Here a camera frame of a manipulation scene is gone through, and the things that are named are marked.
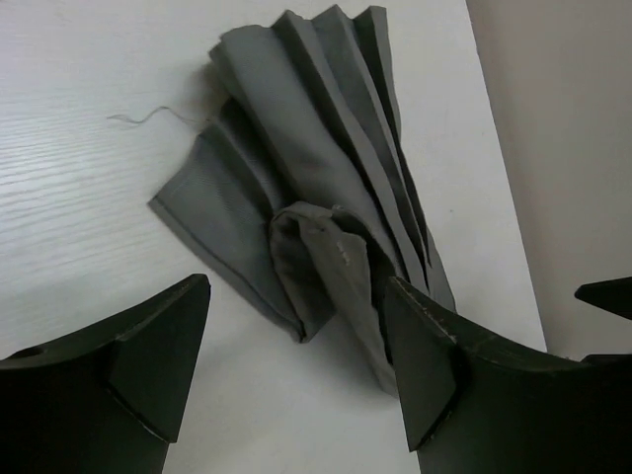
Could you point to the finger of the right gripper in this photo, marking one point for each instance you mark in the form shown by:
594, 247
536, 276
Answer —
613, 296

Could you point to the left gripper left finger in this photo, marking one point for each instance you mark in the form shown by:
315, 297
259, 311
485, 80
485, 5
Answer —
109, 398

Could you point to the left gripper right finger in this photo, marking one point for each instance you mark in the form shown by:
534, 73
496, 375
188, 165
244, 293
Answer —
476, 402

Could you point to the grey pleated skirt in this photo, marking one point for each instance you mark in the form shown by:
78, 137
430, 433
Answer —
298, 193

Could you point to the loose white thread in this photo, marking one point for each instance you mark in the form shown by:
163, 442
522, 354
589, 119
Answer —
195, 123

